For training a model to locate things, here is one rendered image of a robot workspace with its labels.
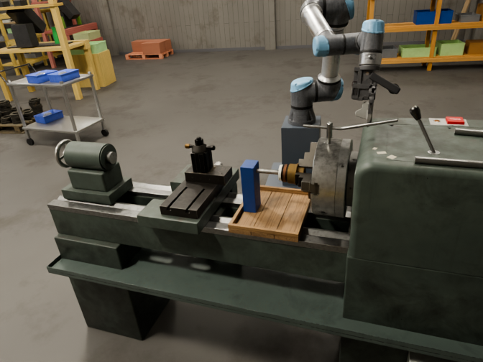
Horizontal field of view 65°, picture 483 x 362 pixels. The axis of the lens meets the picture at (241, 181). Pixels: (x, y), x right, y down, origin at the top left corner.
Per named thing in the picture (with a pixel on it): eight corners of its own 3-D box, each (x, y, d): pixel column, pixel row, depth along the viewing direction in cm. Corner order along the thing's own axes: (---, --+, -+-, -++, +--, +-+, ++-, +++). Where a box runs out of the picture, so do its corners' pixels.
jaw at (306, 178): (323, 172, 152) (319, 182, 142) (323, 184, 154) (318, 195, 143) (296, 170, 156) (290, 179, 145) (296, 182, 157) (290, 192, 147)
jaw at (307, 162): (325, 170, 159) (329, 142, 160) (325, 167, 154) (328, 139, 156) (300, 168, 162) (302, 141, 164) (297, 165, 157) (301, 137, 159)
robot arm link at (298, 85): (288, 101, 209) (288, 77, 203) (313, 99, 210) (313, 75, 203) (292, 108, 199) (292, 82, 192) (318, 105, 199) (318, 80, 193)
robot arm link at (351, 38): (338, 36, 148) (346, 30, 137) (366, 33, 148) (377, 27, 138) (339, 57, 150) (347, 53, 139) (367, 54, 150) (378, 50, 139)
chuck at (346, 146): (350, 187, 174) (354, 125, 156) (342, 234, 149) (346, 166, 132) (342, 187, 175) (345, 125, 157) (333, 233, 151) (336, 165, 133)
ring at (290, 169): (306, 159, 160) (284, 158, 163) (302, 169, 152) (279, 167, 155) (306, 179, 164) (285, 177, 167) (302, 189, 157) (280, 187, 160)
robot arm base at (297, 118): (289, 116, 217) (289, 100, 212) (316, 117, 214) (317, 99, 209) (286, 126, 204) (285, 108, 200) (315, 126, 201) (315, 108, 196)
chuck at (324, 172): (342, 187, 175) (345, 125, 157) (333, 233, 151) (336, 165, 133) (322, 185, 178) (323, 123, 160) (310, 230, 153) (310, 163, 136)
